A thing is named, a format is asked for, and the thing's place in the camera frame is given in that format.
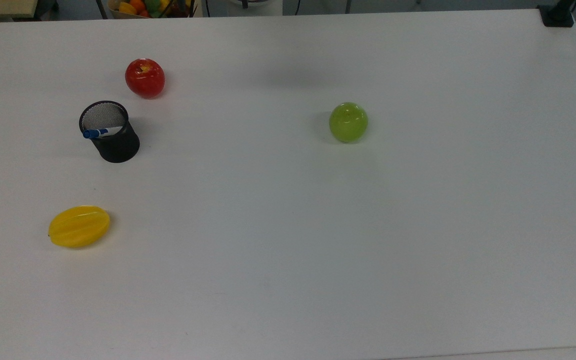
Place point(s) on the white marker pen blue cap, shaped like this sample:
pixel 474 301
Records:
pixel 99 132

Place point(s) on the black mesh pen cup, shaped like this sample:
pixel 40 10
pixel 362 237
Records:
pixel 117 147

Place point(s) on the green apple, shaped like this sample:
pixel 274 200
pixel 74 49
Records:
pixel 348 123

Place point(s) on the red apple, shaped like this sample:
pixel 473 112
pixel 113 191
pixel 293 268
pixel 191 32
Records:
pixel 144 80

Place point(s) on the yellow starfruit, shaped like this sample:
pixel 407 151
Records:
pixel 79 227

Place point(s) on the box of toy fruit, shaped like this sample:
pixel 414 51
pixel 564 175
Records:
pixel 143 7

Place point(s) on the white adjoining table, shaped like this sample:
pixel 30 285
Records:
pixel 518 354

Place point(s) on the black table clamp mount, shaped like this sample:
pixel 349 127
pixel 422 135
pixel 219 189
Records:
pixel 556 17

